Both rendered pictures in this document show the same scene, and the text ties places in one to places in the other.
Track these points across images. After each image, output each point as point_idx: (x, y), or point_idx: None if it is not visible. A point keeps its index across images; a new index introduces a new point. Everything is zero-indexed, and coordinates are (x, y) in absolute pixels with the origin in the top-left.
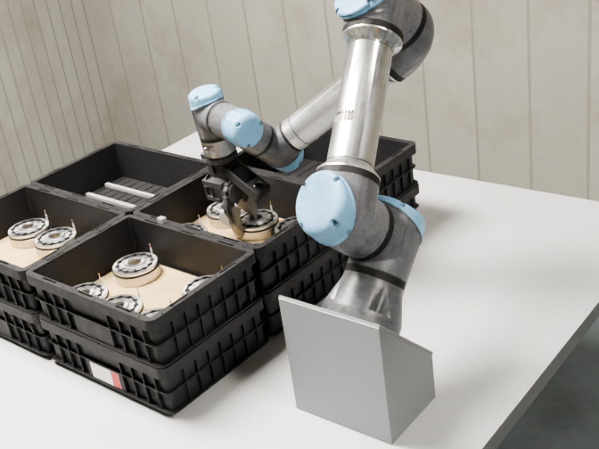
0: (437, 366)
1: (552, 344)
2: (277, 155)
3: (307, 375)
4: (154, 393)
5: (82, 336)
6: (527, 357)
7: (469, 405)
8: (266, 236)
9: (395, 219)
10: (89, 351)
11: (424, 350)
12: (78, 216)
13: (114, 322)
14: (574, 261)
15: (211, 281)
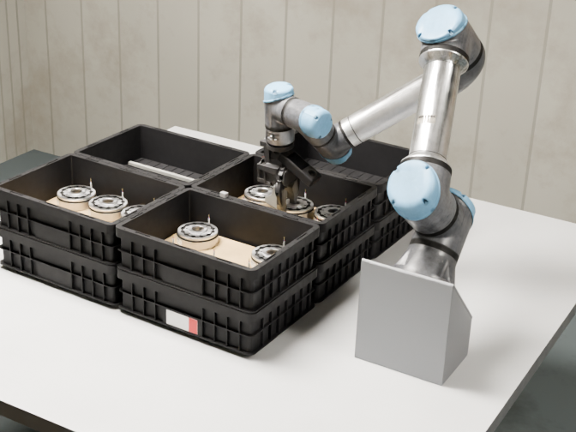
0: None
1: (550, 323)
2: (335, 148)
3: (373, 327)
4: (233, 337)
5: (166, 285)
6: (533, 332)
7: (495, 363)
8: None
9: (459, 206)
10: (167, 300)
11: (469, 313)
12: (129, 186)
13: (208, 273)
14: (555, 265)
15: (292, 246)
